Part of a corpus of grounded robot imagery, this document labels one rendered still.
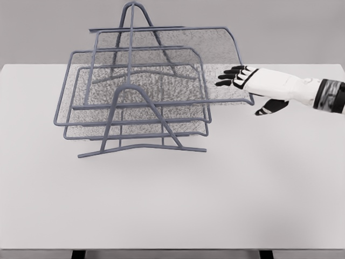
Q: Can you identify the grey wire rack frame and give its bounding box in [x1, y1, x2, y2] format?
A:
[77, 1, 208, 159]

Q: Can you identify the large grey mesh tray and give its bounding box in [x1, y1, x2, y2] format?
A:
[85, 25, 256, 111]

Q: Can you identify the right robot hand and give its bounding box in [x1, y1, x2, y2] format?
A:
[214, 65, 298, 117]

